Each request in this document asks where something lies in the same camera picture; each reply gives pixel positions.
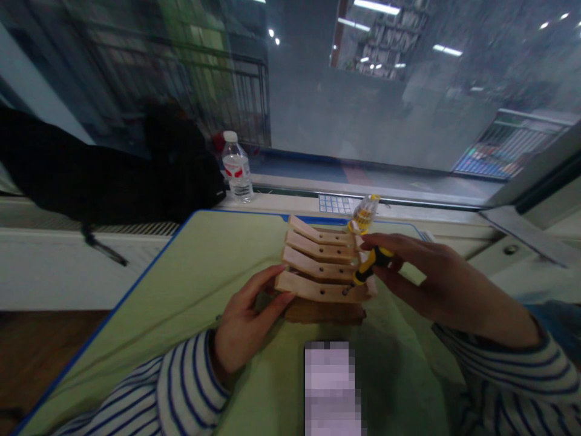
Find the light green table cloth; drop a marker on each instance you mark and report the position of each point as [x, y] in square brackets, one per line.
[190, 290]

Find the person's left hand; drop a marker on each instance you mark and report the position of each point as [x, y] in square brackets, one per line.
[240, 318]

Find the blue and white grid card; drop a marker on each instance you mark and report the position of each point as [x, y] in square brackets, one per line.
[333, 203]

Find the black bag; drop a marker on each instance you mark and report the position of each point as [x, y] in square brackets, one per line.
[113, 181]

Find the large glass window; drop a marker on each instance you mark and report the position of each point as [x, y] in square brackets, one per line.
[363, 91]

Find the yellow and black screwdriver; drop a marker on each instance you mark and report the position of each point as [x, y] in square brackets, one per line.
[374, 263]

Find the clear plastic water bottle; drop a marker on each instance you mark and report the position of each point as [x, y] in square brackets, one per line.
[237, 168]

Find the person's right hand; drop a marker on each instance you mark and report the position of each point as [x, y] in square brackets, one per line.
[454, 290]

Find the white radiator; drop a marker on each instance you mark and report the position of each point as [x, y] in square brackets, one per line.
[59, 268]

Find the wooden slat assembly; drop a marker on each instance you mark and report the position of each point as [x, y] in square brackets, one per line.
[313, 265]

